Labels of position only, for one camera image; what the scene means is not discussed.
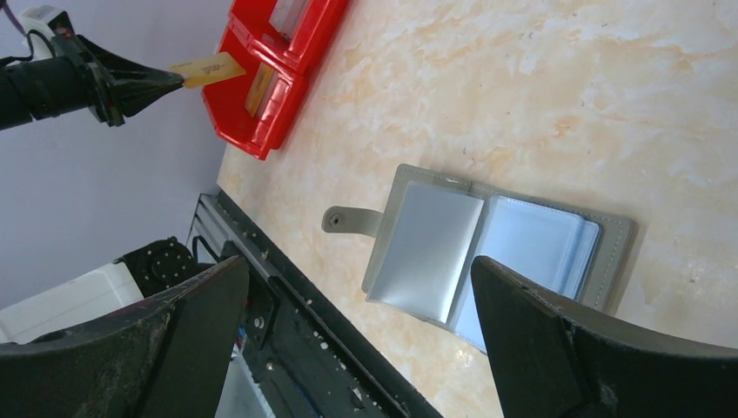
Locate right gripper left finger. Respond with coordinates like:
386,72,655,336
1,257,249,417

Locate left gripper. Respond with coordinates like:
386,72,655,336
1,30,185,130

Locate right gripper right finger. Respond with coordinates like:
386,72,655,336
471,256,737,417

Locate grey card holder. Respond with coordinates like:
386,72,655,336
322,164,636,350

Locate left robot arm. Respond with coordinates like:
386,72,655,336
1,28,185,344

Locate gold card in bin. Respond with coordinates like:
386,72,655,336
245,63,275,118

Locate red plastic bin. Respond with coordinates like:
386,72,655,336
202,0,350,160

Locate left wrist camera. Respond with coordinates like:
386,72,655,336
18,5,75,60

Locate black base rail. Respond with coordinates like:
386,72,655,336
188,192,438,417

